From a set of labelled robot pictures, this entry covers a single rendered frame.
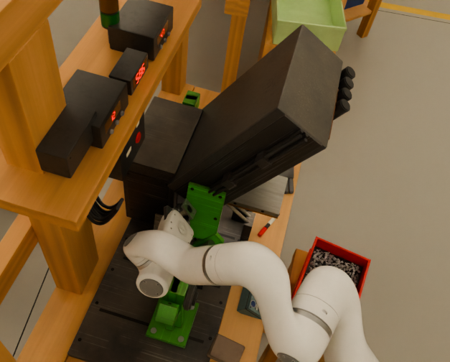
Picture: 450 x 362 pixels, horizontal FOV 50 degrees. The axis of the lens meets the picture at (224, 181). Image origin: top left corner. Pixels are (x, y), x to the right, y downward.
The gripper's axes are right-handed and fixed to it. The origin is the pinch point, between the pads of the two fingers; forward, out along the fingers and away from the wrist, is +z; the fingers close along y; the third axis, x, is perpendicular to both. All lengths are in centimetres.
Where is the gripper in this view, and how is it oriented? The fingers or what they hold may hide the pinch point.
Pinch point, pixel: (182, 212)
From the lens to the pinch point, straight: 146.1
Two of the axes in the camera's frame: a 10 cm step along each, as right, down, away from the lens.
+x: -8.2, 3.9, 4.3
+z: 1.8, -5.3, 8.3
